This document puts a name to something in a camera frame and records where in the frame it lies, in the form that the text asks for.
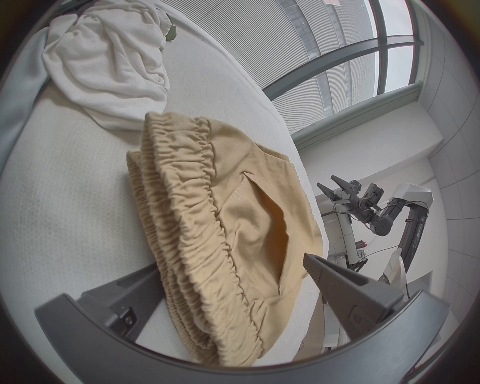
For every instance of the grey-green curtain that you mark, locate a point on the grey-green curtain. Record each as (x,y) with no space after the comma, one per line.
(356,116)

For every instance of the bed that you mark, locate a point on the bed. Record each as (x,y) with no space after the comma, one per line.
(75,187)

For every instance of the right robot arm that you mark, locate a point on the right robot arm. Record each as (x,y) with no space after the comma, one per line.
(384,225)

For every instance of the tan shorts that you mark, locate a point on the tan shorts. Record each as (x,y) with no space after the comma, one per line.
(232,210)

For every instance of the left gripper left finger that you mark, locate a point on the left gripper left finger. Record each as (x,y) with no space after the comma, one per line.
(127,307)

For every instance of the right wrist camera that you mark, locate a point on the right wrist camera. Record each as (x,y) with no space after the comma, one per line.
(373,192)

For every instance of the green garment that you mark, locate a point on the green garment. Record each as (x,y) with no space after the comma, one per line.
(170,33)

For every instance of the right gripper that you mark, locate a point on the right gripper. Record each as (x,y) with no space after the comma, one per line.
(352,204)

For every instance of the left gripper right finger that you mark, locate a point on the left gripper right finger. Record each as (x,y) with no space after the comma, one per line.
(348,296)

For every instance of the white garment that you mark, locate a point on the white garment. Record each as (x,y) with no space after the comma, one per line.
(105,67)

